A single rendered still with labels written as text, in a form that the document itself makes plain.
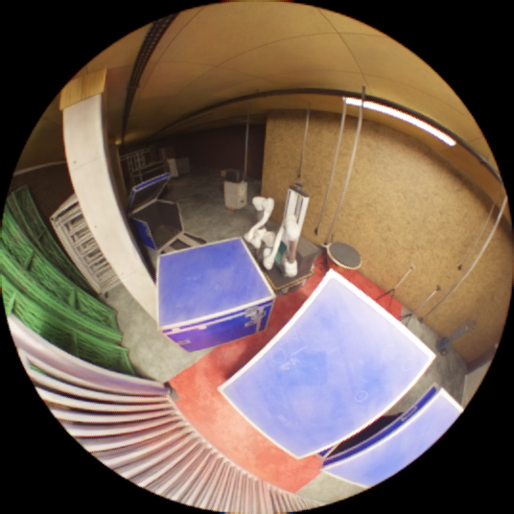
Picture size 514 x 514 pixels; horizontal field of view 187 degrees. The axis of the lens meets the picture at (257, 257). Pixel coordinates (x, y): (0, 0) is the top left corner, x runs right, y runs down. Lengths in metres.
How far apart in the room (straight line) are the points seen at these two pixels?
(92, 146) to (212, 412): 3.01
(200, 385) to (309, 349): 1.81
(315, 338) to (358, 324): 0.23
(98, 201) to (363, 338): 2.05
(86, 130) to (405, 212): 4.29
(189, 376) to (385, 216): 4.26
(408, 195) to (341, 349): 2.98
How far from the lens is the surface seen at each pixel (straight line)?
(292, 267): 1.97
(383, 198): 3.39
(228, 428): 2.44
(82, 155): 1.58
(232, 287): 1.57
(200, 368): 2.44
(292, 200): 2.16
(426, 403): 1.32
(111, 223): 1.64
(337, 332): 0.87
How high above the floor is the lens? 2.34
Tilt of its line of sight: 43 degrees down
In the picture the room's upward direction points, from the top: 5 degrees clockwise
